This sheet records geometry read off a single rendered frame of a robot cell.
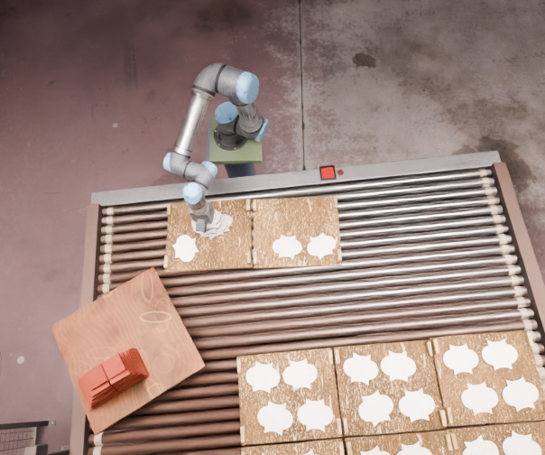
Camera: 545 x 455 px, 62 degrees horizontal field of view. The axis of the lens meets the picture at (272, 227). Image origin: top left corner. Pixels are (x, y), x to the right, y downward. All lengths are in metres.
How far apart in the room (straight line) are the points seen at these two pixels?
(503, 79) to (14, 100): 3.93
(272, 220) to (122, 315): 0.80
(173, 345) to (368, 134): 2.24
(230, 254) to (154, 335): 0.50
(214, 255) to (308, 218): 0.48
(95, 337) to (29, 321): 1.43
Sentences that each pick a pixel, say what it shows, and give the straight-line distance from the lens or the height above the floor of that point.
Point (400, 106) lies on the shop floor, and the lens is 3.72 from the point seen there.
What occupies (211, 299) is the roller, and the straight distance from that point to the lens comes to 2.11.
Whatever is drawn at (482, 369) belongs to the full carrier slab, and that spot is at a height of 0.94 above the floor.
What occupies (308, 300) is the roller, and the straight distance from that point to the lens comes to 2.07.
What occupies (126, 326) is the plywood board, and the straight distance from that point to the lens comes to 2.06.
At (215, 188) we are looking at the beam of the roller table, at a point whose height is 0.92.
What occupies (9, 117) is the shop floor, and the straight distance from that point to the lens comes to 4.32.
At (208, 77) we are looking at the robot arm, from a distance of 1.89.
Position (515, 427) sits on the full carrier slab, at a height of 0.94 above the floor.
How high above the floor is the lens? 2.94
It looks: 68 degrees down
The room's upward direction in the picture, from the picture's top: 9 degrees counter-clockwise
